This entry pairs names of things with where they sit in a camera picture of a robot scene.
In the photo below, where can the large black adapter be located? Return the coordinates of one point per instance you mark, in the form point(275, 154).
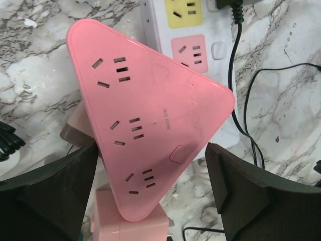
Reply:
point(225, 3)

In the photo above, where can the pink triangular power strip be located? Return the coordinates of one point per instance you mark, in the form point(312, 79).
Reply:
point(150, 115)

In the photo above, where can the white power strip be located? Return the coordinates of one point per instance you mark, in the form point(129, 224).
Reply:
point(196, 34)

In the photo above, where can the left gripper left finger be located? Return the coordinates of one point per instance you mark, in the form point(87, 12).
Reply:
point(49, 203)

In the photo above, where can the beige pink USB charger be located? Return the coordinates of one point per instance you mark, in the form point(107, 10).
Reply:
point(77, 130)

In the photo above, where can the pink cube socket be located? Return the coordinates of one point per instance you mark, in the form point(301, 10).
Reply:
point(108, 224)

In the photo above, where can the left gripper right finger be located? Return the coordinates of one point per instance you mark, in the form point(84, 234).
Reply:
point(255, 204)

